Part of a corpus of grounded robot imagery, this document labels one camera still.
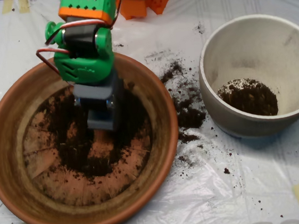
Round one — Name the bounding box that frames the dark soil heap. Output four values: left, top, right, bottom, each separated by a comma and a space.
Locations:
29, 77, 156, 185

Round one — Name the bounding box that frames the dark soil layer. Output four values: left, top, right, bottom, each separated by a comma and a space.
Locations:
215, 74, 280, 122

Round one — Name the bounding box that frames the spilled soil patch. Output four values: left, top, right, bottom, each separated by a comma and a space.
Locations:
158, 57, 210, 147

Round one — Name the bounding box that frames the terracotta plant saucer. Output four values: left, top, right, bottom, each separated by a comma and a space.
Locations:
0, 41, 189, 224

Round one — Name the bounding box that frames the white ceramic pot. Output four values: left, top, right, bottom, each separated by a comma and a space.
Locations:
193, 10, 299, 143

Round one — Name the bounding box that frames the clear plastic cover sheet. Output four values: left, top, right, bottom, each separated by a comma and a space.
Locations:
0, 0, 299, 224

